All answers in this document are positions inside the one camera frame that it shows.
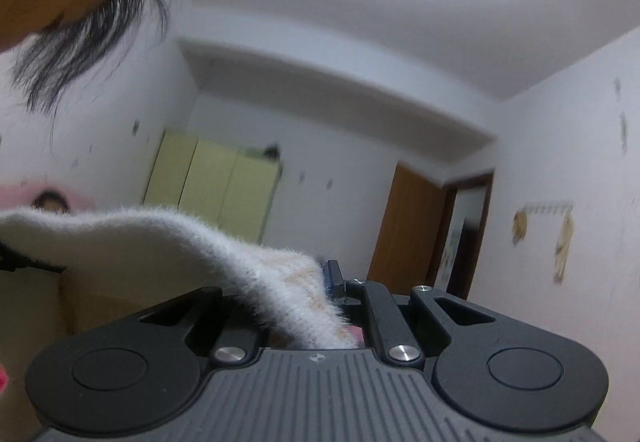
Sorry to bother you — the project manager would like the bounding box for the beige houndstooth knit jacket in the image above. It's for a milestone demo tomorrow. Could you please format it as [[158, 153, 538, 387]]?
[[1, 207, 358, 350]]

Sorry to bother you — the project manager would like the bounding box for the brown wooden door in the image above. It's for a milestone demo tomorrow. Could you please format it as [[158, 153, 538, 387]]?
[[367, 163, 446, 295]]

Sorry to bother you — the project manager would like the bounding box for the yellow green wardrobe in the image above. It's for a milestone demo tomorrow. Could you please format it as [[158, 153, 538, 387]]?
[[143, 130, 281, 244]]

